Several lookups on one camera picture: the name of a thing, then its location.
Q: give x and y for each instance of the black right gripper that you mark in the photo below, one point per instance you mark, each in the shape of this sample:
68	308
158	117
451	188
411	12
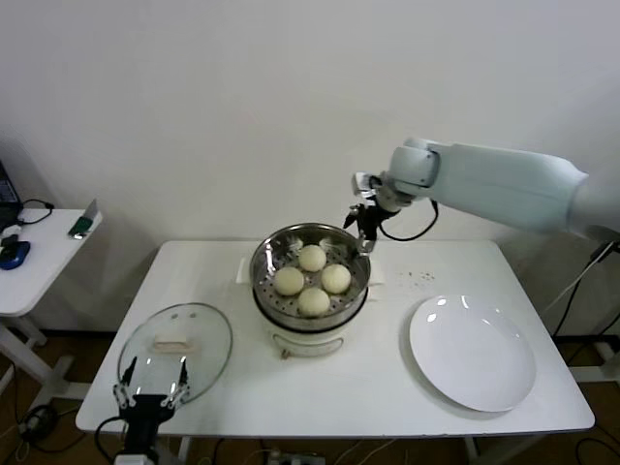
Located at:
374	213

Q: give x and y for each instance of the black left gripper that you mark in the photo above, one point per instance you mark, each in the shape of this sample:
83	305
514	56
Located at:
145	416

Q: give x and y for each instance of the white steamed baozi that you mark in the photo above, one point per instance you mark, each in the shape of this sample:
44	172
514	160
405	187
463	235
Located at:
312	257
335	278
313	301
289	281

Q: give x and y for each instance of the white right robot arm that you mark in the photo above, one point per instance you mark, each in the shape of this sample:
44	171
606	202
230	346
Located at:
484	179

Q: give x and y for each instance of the stainless steel steamer basket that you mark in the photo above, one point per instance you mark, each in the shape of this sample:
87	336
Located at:
271	261

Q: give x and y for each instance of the dark crumb specks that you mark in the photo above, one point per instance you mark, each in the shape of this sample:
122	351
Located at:
427	277

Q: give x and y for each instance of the white electric cooker pot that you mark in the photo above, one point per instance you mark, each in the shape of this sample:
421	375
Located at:
310	339

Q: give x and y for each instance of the floor power strip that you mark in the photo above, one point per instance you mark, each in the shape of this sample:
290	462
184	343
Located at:
295	459

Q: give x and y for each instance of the white side table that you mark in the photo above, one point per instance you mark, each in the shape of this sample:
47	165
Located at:
43	271

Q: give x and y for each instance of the white round plate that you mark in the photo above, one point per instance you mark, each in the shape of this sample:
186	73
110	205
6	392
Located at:
470	353

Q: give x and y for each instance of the blue handheld device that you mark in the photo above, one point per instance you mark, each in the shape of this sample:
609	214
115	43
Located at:
14	257

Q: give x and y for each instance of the small green white gadget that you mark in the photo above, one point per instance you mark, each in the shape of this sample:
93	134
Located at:
9	240

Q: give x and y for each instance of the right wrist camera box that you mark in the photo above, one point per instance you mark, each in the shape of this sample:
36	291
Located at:
363	184

